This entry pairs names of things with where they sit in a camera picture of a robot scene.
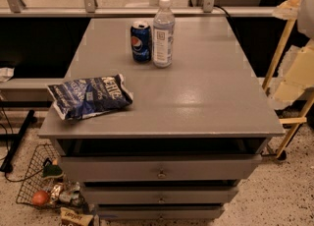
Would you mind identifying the blue chip bag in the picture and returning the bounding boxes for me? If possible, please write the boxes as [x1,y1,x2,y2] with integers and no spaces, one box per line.
[48,74,133,120]

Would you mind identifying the top grey drawer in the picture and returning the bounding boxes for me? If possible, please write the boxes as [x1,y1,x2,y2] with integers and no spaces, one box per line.
[59,154,261,182]

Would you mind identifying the blue Pepsi can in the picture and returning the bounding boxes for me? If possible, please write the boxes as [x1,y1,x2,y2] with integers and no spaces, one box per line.
[131,21,151,63]

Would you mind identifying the middle grey drawer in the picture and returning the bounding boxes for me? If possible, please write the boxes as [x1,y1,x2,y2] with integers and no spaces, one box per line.
[82,186,238,204]

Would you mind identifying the clear blue plastic bottle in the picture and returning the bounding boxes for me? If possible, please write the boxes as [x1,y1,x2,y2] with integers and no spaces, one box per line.
[152,0,175,68]

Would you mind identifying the bottom grey drawer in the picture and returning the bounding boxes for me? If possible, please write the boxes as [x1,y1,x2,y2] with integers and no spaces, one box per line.
[96,205,224,220]

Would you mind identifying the orange fruit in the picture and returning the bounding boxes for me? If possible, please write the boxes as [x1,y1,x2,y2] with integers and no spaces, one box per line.
[31,190,50,206]

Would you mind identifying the black wire basket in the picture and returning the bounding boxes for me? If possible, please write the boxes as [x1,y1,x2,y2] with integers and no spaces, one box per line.
[16,144,85,209]

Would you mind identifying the wooden easel frame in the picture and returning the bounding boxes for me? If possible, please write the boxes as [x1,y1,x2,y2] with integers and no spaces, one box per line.
[262,0,314,160]

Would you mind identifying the green sponge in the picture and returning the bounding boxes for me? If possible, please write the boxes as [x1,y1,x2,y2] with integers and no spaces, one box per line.
[42,165,64,180]

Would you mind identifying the grey drawer cabinet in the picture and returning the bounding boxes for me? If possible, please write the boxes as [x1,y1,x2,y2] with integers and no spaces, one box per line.
[37,17,287,222]

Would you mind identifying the white crumpled paper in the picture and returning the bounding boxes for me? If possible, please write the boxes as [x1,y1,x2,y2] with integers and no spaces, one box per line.
[0,67,15,83]

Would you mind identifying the yellow snack bag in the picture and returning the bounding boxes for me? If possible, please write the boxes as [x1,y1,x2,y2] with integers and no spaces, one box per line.
[60,207,93,226]

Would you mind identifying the crumpled silver wrapper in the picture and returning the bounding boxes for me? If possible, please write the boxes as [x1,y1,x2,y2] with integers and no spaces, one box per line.
[50,183,81,206]

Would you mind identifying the black metal stand leg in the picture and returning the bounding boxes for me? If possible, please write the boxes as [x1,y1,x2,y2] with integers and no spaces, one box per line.
[0,110,36,173]

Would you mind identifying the black cable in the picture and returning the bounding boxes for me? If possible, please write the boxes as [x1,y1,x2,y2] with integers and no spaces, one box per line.
[213,4,243,45]

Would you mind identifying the grey drawer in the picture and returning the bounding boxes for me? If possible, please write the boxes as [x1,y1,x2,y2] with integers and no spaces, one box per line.
[82,186,238,204]
[59,154,261,182]
[96,205,224,220]

